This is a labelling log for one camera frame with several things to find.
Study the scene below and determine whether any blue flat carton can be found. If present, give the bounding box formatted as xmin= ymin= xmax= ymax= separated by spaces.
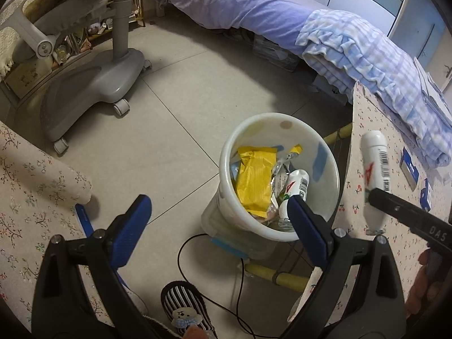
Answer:
xmin=401 ymin=147 xmax=421 ymax=192

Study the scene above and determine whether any blue plaid ruffled blanket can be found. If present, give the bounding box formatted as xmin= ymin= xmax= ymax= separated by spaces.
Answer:
xmin=297 ymin=9 xmax=452 ymax=168

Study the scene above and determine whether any grey swivel chair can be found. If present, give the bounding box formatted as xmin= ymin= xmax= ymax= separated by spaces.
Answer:
xmin=0 ymin=0 xmax=152 ymax=154

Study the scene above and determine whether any person's right hand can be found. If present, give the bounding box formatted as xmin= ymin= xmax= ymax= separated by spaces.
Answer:
xmin=406 ymin=251 xmax=452 ymax=320

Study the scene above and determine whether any wooden shelf with clutter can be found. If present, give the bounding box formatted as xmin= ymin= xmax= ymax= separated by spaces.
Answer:
xmin=53 ymin=0 xmax=146 ymax=64

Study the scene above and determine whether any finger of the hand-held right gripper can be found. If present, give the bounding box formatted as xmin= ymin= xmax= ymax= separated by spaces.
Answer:
xmin=367 ymin=188 xmax=429 ymax=228

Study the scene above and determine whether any open white and blue carton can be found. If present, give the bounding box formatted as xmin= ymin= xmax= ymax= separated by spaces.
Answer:
xmin=420 ymin=178 xmax=436 ymax=212

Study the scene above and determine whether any bed with purple sheet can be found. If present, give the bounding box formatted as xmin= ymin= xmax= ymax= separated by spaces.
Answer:
xmin=146 ymin=0 xmax=329 ymax=55

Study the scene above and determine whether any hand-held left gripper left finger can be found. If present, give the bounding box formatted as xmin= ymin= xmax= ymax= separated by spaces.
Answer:
xmin=32 ymin=194 xmax=166 ymax=339

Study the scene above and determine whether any clear storage box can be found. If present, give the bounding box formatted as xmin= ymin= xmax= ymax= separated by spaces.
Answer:
xmin=252 ymin=33 xmax=301 ymax=73

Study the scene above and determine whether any cherry print tablecloth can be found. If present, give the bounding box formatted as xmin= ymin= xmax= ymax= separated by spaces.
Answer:
xmin=286 ymin=81 xmax=452 ymax=325

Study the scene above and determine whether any striped slipper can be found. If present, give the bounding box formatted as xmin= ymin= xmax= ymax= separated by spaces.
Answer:
xmin=160 ymin=281 xmax=218 ymax=339

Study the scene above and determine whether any yellow snack packet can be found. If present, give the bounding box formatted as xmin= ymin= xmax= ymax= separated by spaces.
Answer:
xmin=235 ymin=145 xmax=278 ymax=219

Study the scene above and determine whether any blue plastic bar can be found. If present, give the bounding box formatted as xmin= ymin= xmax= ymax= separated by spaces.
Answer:
xmin=75 ymin=203 xmax=94 ymax=237

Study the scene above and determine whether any black cable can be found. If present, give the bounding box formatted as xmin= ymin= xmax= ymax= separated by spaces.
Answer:
xmin=177 ymin=233 xmax=283 ymax=338

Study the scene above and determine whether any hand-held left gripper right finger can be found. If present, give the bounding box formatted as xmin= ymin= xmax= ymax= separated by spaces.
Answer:
xmin=282 ymin=195 xmax=407 ymax=339

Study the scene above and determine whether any white plastic bin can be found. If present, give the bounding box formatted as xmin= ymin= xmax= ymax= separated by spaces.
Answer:
xmin=201 ymin=112 xmax=341 ymax=260

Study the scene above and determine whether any small white plastic bottle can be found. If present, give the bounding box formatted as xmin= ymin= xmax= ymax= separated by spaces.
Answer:
xmin=277 ymin=169 xmax=310 ymax=220

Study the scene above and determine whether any silver foil wrapper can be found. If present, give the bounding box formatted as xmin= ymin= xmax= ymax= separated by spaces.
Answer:
xmin=270 ymin=157 xmax=294 ymax=198

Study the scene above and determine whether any floral print cloth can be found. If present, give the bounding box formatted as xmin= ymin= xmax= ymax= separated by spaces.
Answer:
xmin=0 ymin=120 xmax=117 ymax=325

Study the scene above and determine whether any large white plastic bottle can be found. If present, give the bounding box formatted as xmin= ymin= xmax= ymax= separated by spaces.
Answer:
xmin=360 ymin=131 xmax=391 ymax=235

